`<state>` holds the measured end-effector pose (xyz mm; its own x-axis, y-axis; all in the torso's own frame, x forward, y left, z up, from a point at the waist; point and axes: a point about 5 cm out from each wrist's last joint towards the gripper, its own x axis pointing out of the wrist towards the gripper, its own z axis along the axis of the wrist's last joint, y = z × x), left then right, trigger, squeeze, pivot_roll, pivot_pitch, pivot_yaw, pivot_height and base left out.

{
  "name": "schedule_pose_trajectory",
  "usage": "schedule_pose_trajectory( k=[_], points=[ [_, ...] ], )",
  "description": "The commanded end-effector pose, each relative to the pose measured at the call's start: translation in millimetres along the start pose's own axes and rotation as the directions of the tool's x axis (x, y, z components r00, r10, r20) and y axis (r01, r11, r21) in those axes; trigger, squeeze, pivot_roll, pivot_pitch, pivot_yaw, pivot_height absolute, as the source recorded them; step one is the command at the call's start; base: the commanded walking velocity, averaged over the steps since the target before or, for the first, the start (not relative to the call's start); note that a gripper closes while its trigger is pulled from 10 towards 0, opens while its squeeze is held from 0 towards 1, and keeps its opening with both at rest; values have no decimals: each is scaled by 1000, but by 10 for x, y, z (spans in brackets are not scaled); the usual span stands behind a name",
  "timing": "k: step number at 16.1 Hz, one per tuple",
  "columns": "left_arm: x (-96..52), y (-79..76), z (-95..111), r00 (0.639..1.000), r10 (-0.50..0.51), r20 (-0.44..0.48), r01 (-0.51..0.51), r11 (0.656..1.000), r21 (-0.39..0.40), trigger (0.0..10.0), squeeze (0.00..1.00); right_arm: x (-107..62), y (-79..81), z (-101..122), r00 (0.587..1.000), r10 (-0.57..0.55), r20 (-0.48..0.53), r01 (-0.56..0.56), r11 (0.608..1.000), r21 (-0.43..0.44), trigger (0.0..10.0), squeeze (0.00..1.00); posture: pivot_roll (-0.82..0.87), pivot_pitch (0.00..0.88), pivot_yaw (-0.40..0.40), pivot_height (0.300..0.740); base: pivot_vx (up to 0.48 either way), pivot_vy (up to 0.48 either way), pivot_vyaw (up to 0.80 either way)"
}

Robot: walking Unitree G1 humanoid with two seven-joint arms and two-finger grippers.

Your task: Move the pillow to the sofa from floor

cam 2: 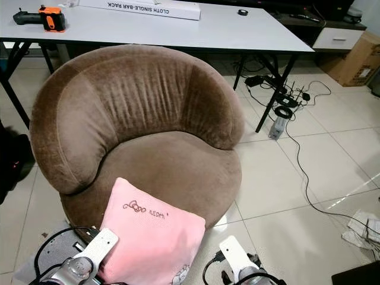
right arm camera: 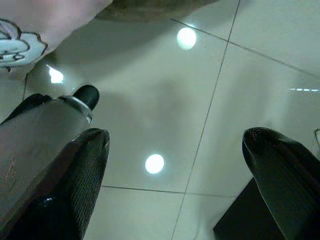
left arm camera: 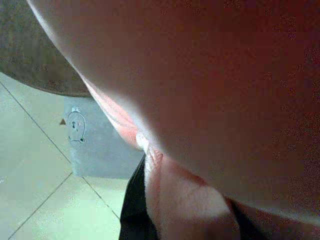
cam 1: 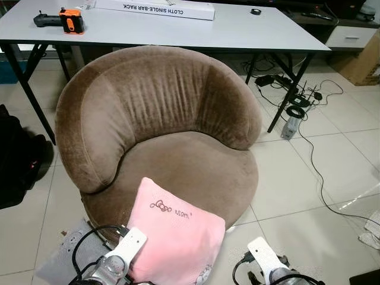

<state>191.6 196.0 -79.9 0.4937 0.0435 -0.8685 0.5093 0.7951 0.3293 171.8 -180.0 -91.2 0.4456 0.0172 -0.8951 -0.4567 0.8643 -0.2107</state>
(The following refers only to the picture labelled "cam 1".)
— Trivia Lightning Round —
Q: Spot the pink square pillow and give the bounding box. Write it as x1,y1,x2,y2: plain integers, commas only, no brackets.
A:
126,177,227,285

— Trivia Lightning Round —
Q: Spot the brown round sofa chair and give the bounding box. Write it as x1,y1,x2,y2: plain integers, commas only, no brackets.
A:
55,45,262,238

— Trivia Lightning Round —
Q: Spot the brown cardboard box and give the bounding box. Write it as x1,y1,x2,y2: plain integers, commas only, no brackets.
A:
328,33,380,87

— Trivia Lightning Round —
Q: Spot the crumpled white cloth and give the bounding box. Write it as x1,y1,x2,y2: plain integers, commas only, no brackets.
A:
358,209,380,250

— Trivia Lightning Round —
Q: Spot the white drawer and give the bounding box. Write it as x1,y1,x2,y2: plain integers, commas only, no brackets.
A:
324,25,376,50

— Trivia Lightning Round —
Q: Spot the black power adapter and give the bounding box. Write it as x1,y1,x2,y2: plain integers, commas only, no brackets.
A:
255,74,292,88

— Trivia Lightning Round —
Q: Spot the flat black object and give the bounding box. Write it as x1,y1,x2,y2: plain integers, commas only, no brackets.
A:
349,268,380,285

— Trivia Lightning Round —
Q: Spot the white table with black legs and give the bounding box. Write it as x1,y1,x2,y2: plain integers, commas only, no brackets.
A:
0,0,332,145

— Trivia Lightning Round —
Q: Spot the long white cardboard box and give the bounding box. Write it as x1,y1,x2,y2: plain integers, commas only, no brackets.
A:
94,0,216,21

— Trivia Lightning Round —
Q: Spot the orange and black device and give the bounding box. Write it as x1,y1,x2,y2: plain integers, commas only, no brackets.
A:
58,8,85,35

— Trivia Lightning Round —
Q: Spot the long black floor cable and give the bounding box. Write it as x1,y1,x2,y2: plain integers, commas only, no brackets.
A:
295,116,380,226

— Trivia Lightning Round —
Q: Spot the grey device with black ring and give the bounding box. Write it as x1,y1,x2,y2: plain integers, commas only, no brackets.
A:
281,106,305,141

